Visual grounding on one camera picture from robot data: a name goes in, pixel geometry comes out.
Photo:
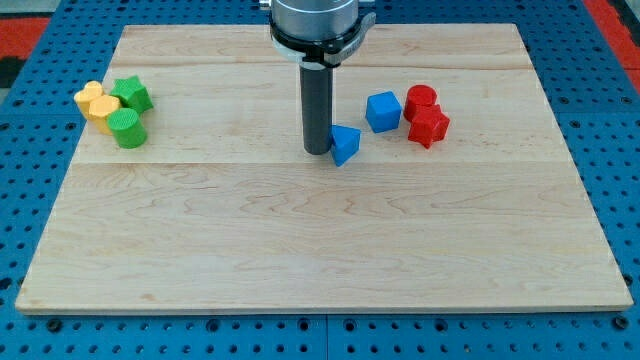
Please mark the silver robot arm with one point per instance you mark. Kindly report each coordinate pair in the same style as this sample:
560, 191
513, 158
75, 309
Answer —
318, 34

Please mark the blue cube block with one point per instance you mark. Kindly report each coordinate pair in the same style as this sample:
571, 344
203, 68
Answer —
383, 112

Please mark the blue triangular prism block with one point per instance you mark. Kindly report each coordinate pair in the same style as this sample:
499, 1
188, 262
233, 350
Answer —
345, 143

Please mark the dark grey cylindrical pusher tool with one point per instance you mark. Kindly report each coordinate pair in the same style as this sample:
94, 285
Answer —
316, 88

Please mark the red star block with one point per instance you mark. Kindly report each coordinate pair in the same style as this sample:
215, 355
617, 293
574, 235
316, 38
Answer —
428, 125

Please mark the light wooden board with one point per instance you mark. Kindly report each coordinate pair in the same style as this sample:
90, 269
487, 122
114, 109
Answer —
221, 211

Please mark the red cylinder block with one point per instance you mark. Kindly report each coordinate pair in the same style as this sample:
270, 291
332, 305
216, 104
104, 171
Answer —
418, 97

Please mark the green cylinder block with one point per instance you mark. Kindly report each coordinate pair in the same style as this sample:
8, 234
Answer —
126, 128

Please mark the green star block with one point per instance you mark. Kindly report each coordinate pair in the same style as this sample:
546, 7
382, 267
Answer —
132, 93

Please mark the yellow hexagon block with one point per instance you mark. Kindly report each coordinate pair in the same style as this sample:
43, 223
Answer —
100, 109

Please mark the yellow heart block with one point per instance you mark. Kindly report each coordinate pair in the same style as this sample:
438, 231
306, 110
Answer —
83, 98

